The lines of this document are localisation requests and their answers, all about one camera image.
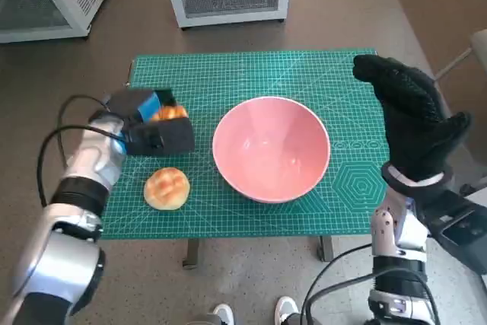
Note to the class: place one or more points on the white right foot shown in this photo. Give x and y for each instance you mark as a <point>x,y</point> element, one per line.
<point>285,308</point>

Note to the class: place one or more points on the green cutting mat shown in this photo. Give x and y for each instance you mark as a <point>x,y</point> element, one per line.
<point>236,74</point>

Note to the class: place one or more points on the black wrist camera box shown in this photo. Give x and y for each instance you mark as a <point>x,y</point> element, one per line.
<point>171,136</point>
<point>460,230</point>

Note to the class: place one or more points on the pink bowl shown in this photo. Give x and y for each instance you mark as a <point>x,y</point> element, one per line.
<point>266,150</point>

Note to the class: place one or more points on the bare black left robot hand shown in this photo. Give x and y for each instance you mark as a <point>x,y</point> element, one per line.
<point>125,106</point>

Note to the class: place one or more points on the long braided toy bread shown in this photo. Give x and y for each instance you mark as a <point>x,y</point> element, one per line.
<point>171,112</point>

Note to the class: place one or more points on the round toy bread bun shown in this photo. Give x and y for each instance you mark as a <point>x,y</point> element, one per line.
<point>167,188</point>

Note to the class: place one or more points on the grey table leg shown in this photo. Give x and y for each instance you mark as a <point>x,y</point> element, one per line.
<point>325,248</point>
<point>192,254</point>

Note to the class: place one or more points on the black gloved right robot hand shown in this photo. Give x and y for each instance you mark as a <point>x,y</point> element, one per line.
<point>414,131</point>

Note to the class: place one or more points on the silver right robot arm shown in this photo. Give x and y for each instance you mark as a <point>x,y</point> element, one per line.
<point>399,233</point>

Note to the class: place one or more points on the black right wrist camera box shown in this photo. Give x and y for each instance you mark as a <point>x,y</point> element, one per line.
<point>460,230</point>

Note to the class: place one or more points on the white foot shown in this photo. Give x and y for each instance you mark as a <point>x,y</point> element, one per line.
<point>223,313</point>
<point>285,308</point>

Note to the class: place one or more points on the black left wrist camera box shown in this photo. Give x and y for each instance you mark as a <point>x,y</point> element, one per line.
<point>171,136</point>

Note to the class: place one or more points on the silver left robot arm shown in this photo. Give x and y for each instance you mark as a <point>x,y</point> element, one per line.
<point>87,157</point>

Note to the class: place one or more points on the white left foot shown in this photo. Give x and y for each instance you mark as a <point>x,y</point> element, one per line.
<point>223,313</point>

